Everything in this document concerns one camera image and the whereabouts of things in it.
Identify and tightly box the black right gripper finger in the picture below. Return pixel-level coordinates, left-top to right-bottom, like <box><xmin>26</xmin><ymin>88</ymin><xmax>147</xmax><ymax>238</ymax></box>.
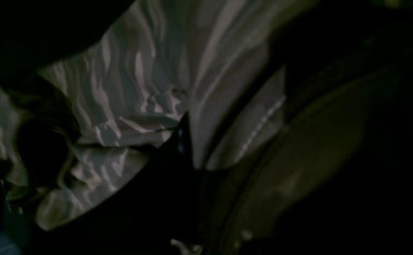
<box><xmin>26</xmin><ymin>114</ymin><xmax>199</xmax><ymax>255</ymax></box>

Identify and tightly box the camouflage t-shirt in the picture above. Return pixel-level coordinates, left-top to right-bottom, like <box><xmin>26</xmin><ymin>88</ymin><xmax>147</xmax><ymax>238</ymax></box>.
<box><xmin>0</xmin><ymin>0</ymin><xmax>413</xmax><ymax>255</ymax></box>

